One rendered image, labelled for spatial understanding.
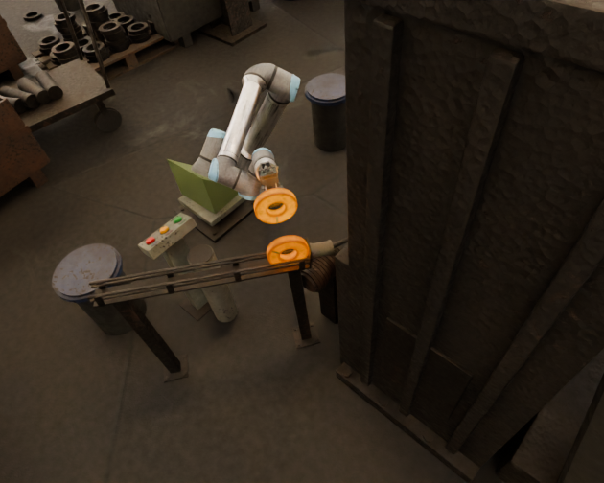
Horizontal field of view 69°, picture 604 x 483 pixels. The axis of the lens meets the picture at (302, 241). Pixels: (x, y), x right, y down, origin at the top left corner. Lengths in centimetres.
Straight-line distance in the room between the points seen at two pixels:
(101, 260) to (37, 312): 71
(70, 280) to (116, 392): 58
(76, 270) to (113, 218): 86
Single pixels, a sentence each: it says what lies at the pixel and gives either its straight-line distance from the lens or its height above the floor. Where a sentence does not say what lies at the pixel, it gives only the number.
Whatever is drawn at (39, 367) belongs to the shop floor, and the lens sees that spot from 267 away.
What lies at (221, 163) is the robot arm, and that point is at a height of 84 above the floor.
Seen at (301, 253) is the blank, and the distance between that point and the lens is 165.
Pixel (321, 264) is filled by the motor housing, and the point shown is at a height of 53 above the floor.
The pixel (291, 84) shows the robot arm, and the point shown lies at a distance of 217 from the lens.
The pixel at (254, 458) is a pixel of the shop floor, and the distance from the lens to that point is 210.
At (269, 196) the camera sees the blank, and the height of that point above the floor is 93.
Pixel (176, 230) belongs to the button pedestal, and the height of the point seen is 61.
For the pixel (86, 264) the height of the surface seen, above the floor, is 43.
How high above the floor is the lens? 201
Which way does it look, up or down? 51 degrees down
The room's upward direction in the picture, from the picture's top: 8 degrees counter-clockwise
